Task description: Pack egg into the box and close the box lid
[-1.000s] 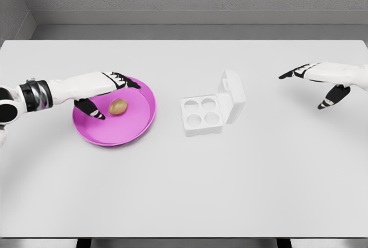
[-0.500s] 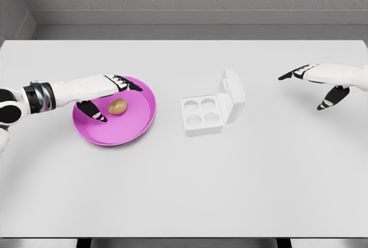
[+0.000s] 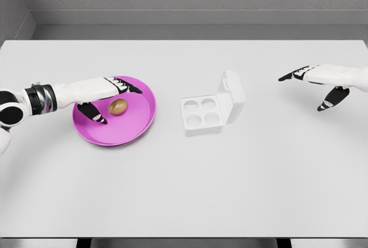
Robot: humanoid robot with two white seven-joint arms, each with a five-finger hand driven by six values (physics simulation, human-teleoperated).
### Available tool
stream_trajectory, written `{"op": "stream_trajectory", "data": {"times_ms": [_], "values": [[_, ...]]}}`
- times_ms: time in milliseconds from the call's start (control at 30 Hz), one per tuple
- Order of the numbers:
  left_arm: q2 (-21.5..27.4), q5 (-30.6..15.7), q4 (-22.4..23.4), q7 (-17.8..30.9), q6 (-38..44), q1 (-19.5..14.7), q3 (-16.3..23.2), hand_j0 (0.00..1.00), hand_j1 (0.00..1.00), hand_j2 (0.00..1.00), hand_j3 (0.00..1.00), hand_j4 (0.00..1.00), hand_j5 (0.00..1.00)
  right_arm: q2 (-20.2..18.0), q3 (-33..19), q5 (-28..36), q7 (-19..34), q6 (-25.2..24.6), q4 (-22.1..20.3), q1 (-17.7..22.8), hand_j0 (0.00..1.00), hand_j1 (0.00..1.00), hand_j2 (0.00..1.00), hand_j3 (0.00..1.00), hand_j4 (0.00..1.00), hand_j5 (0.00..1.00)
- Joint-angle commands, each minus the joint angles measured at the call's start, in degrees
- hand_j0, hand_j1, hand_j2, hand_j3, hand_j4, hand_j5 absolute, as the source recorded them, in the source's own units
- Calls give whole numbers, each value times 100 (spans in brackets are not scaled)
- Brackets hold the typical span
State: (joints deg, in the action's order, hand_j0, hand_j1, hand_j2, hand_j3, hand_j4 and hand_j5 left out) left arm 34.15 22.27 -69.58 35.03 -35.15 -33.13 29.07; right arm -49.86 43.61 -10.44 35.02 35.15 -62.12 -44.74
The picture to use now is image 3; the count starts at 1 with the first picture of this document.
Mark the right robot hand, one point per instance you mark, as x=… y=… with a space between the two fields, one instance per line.
x=325 y=75

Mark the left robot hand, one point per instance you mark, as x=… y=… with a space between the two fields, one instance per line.
x=99 y=89

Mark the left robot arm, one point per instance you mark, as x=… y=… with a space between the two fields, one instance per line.
x=34 y=98

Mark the white egg box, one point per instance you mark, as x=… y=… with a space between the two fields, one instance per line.
x=212 y=110

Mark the golden brown egg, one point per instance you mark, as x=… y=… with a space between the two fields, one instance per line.
x=117 y=106

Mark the pink round plate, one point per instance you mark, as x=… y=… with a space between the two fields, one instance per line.
x=126 y=127

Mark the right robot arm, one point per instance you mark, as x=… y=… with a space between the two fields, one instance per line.
x=359 y=79

